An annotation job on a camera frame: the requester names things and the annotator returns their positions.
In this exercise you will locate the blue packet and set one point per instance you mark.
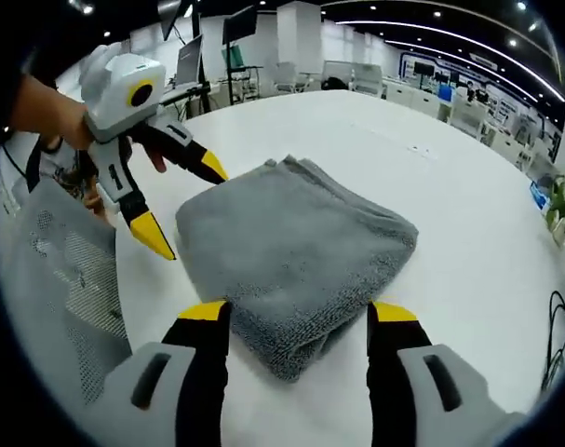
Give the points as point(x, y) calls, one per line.
point(539, 195)

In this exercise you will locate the grey mesh chair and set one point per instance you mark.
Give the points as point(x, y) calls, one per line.
point(72, 279)

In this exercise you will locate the person's left hand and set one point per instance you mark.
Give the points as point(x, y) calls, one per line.
point(77, 132)

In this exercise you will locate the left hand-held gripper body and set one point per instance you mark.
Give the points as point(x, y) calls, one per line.
point(119, 93)

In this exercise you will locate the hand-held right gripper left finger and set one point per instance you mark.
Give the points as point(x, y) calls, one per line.
point(198, 372)

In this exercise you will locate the white table socket panel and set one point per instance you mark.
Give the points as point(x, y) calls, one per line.
point(424, 151)

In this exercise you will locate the grey towel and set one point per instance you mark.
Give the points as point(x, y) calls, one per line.
point(291, 261)

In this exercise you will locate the black stand pole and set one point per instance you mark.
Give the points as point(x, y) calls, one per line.
point(197, 51)

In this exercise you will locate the open laptop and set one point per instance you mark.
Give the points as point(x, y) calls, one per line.
point(189, 63)

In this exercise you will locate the black bag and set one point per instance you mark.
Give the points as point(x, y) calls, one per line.
point(334, 83)

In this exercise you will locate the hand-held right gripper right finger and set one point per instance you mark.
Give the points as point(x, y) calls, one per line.
point(389, 386)

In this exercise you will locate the blue box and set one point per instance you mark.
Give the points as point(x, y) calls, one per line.
point(447, 91)

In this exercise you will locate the small black monitor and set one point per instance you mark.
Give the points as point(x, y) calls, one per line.
point(239, 25)

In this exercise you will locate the green board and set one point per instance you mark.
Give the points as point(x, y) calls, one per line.
point(232, 57)

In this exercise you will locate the white office chair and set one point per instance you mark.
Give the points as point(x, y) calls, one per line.
point(367, 80)
point(287, 77)

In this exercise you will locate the large black monitor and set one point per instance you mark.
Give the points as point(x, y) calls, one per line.
point(170, 18)

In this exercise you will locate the white table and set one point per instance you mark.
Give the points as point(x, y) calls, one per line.
point(459, 288)

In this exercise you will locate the black tripod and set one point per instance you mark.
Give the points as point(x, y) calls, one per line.
point(189, 95)

